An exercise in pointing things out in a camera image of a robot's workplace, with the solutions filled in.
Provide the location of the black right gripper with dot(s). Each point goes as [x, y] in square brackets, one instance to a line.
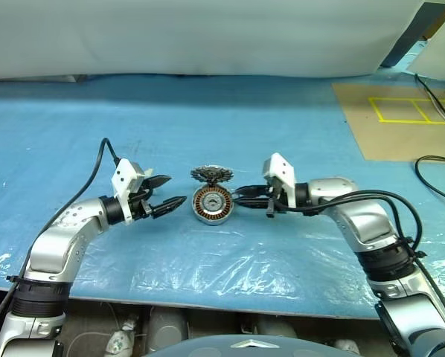
[276, 197]

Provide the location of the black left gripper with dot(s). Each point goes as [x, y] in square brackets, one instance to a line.
[140, 206]

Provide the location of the round gray housing lid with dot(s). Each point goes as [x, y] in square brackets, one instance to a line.
[212, 174]

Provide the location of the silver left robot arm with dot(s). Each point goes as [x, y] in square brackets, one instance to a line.
[55, 241]

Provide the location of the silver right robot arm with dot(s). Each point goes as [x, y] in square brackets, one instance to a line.
[364, 219]

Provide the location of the copper wound spoked rotor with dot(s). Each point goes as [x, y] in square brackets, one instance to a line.
[200, 204]

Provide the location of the blue table cover sheet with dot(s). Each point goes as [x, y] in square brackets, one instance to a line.
[207, 122]

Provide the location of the gray rounded cylinder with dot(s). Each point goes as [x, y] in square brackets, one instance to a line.
[166, 329]

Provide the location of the gray backdrop foot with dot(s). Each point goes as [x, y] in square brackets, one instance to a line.
[75, 78]

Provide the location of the brown cardboard sheet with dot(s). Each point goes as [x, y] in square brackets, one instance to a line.
[393, 141]

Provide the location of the white crumpled bag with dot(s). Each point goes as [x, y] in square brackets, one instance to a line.
[120, 340]

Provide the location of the gray robot torso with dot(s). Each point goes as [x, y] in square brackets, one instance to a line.
[222, 349]

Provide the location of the white backdrop board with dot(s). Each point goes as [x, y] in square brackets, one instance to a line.
[207, 37]

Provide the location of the white flat panel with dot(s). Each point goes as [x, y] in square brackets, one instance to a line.
[436, 61]

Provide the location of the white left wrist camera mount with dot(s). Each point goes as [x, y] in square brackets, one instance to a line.
[127, 175]

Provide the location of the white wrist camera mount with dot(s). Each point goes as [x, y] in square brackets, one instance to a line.
[127, 175]
[282, 167]

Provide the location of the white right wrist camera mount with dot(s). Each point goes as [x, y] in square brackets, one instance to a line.
[282, 167]

